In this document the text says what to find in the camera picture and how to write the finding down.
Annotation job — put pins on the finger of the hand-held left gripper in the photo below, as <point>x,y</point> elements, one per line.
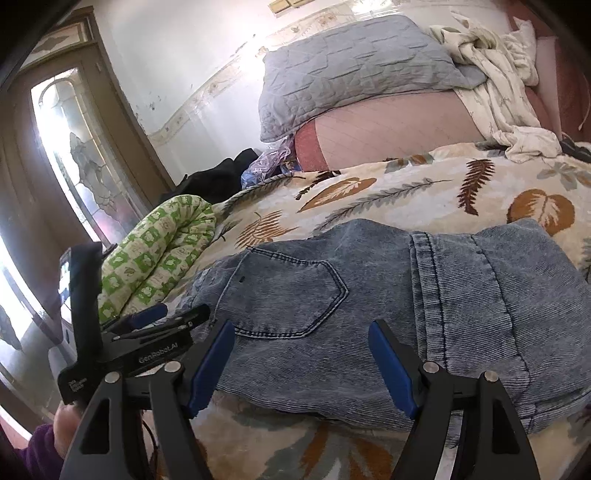
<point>147,313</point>
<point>184,321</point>

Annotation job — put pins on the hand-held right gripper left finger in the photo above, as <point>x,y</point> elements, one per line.
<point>207,369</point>

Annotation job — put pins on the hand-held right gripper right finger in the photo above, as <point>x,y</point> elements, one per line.
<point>392,369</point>

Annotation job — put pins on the blue denim pants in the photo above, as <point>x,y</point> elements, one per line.
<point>369,295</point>

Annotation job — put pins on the person's left forearm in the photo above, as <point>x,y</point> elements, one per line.
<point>44,454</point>

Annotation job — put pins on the person's left hand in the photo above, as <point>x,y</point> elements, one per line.
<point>67,429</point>

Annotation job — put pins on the green checkered quilt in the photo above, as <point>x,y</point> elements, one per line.
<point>157,258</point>

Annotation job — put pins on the wooden door with stained glass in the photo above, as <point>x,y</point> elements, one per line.
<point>55,161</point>

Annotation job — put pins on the black clothing pile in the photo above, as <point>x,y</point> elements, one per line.
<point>212,180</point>

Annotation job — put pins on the leaf-print blanket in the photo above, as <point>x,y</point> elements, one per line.
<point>415,194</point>

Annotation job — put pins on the purple plastic bag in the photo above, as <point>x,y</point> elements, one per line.
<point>268,164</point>

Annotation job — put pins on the pink and red bolster cushion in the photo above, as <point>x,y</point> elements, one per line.
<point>383,129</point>

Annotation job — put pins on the small black clip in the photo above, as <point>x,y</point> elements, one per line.
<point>577,150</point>

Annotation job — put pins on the white patterned cloth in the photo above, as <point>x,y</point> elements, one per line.
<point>494,92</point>

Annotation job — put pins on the grey quilted pillow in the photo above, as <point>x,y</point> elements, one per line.
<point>351,69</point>

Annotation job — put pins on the red and pink backrest cushion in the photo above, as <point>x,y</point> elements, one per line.
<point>568,60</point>

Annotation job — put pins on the beige wall switch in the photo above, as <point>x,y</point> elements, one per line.
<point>304,2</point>
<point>279,4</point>

